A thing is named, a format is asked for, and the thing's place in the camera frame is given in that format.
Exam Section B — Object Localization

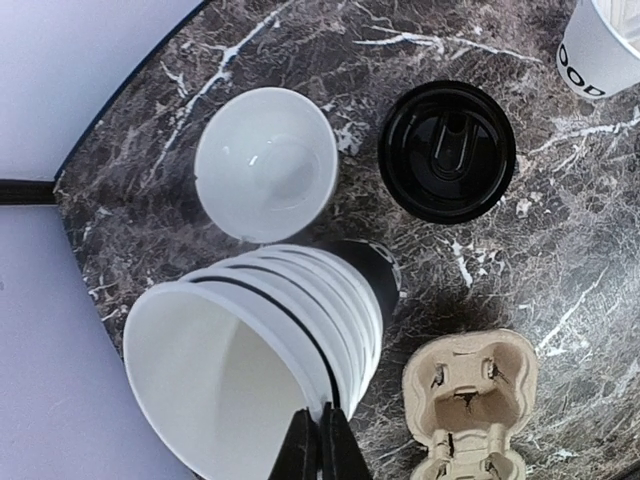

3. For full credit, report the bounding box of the stack of black lids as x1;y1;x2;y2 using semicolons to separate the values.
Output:
377;80;516;225

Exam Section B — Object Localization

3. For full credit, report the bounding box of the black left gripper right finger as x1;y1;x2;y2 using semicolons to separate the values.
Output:
319;403;373;480

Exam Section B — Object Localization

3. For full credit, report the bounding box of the stack of paper cups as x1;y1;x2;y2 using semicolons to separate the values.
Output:
123;240;401;479

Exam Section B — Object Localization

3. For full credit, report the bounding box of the brown pulp cup carrier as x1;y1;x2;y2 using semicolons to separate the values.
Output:
402;329;538;479

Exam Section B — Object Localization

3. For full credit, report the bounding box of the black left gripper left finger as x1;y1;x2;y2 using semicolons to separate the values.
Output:
268;410;319;480

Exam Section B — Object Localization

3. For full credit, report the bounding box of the white ceramic bowl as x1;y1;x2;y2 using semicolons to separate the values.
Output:
194;87;339;244

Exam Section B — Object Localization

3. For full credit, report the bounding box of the white cup holding straws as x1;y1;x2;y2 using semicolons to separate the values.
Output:
555;1;639;100

